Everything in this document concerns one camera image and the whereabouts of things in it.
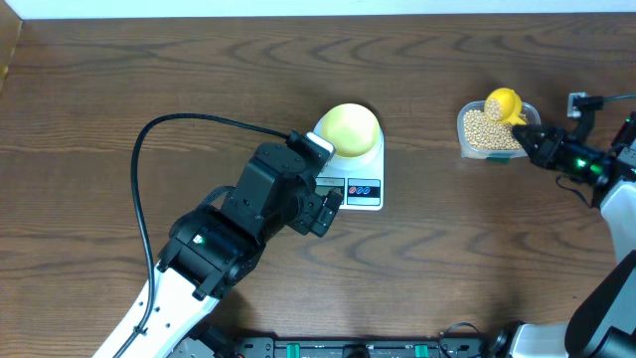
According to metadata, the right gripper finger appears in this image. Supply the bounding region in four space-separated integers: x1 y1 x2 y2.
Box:
512 124 563 134
512 133 557 167

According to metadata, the yellow measuring scoop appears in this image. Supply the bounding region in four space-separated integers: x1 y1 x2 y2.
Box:
484 88 527 125

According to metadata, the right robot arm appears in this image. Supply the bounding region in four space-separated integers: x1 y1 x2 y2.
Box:
491 113 635 358

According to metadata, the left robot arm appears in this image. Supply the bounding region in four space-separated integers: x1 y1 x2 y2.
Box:
95 138 342 357

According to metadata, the white digital kitchen scale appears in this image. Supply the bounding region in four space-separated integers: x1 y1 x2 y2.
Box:
313 117 385 211

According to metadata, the pale yellow bowl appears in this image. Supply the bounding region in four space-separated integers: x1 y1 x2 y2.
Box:
319 103 381 157

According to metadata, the pile of soybeans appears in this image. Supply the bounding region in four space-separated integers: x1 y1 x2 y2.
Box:
463 99 522 150

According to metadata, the clear plastic container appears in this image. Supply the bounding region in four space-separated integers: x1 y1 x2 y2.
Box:
457 100 527 160

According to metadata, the wooden panel at left edge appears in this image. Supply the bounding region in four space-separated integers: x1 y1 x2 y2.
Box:
0 0 23 89

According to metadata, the left black cable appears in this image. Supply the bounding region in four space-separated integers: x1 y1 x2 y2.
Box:
111 112 299 358

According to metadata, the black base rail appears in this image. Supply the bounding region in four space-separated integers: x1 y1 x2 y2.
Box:
169 322 512 358

